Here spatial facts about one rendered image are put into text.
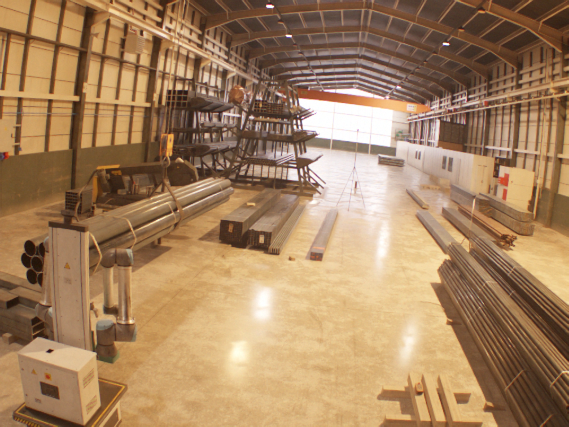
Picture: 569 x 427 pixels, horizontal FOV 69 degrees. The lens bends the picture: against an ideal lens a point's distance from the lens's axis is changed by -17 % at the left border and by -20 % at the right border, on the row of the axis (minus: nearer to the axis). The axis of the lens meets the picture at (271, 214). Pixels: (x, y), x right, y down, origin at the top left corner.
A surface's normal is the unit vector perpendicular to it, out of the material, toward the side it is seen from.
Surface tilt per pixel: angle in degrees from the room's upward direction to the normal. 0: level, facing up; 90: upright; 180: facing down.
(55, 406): 90
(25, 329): 90
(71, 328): 90
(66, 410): 90
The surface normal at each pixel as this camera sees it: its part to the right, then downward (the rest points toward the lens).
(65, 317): -0.11, 0.16
